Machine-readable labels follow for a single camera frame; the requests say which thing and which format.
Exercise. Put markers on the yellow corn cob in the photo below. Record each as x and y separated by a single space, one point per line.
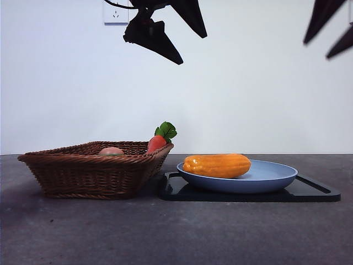
218 165

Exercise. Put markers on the orange carrot with green leaves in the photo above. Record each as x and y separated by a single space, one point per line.
156 143

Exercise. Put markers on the brown wicker basket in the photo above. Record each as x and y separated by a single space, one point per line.
91 176

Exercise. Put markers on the blue round plate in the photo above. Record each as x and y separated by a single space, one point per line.
270 176

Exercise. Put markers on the white wall socket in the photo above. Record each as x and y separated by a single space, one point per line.
114 15

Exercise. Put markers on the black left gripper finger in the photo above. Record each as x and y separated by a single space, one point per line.
190 16
151 36

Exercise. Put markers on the pink egg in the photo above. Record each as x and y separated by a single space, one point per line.
111 151

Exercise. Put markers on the black rectangular tray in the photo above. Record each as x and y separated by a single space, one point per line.
220 196

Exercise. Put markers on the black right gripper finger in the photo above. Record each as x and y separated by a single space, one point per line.
343 42
322 13

